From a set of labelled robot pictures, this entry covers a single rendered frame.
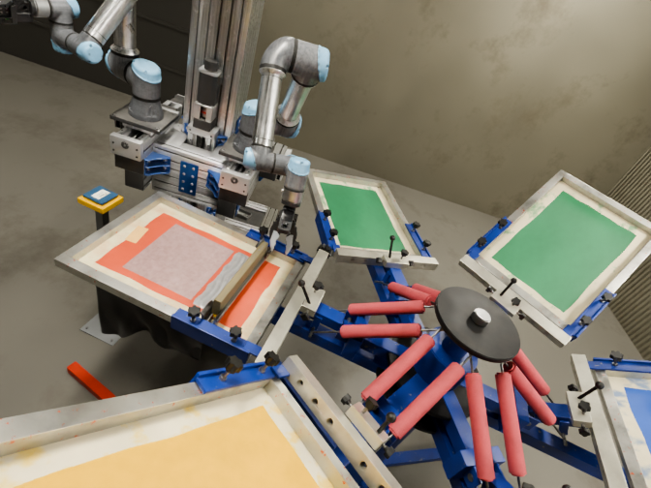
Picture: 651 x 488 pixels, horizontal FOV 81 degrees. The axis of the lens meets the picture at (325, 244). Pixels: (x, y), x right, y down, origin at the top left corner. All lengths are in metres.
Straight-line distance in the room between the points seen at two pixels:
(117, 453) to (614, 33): 5.08
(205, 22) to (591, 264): 2.14
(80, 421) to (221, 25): 1.61
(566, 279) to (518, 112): 3.10
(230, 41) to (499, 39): 3.33
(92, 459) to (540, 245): 2.04
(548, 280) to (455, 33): 3.09
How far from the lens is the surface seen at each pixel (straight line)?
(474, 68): 4.74
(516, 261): 2.17
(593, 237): 2.39
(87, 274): 1.59
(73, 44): 1.80
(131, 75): 1.98
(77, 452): 0.79
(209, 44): 1.98
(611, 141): 5.61
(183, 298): 1.55
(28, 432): 0.74
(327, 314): 1.51
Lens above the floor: 2.14
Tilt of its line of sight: 37 degrees down
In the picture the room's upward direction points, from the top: 22 degrees clockwise
